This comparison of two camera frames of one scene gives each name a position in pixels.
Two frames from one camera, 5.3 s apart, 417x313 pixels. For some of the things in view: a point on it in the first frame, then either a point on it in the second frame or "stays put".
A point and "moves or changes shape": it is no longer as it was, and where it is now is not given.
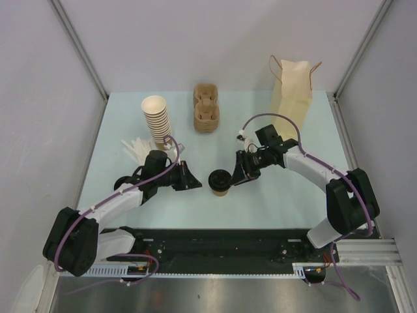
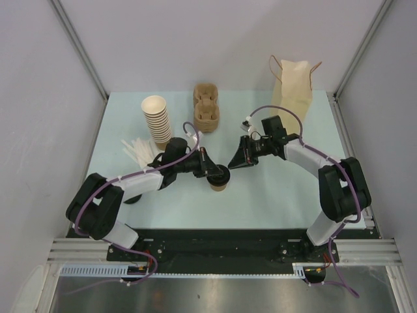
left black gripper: [186, 180] -> [206, 166]
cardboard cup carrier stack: [206, 111] stays put
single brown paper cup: [220, 193] moves or changes shape
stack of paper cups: [154, 108] stays put
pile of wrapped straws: [137, 149] stays put
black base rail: [229, 251] stays put
